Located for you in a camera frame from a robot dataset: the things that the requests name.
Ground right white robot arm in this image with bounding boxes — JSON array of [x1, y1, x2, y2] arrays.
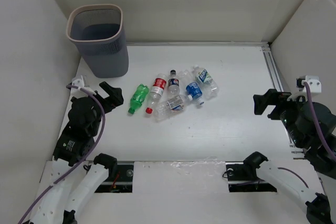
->
[[243, 88, 335, 223]]

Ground green plastic bottle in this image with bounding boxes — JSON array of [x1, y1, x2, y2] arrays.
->
[[128, 84, 149, 114]]

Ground clear bottle white-blue label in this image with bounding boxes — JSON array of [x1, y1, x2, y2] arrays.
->
[[154, 94, 193, 122]]

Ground green-white label clear bottle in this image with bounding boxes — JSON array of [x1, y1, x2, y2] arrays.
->
[[193, 65, 219, 100]]

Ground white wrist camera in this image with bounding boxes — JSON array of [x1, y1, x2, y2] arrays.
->
[[287, 76, 322, 101], [70, 75, 91, 91]]

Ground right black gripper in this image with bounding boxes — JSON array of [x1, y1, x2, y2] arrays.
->
[[253, 87, 311, 146]]

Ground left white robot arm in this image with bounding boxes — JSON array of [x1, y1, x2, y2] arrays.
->
[[27, 80, 124, 223]]

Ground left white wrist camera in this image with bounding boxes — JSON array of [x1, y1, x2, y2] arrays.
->
[[70, 75, 91, 91]]

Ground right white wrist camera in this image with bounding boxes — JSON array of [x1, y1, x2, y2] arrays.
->
[[287, 76, 322, 101]]

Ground red label clear bottle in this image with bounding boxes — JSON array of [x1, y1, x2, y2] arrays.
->
[[145, 73, 167, 114]]

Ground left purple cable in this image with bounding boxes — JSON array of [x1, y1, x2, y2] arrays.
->
[[17, 83, 106, 224]]

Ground blue label clear bottle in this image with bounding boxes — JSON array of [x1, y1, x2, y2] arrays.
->
[[178, 70, 204, 106]]

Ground black cap Pepsi bottle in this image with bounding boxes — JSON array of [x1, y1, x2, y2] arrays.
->
[[168, 70, 180, 97]]

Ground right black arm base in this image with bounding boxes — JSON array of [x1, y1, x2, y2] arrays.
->
[[222, 162, 277, 193]]

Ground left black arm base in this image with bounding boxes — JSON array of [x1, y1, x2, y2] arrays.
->
[[95, 162, 134, 193]]

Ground grey mesh waste bin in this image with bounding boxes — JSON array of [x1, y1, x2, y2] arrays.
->
[[66, 4, 129, 78]]

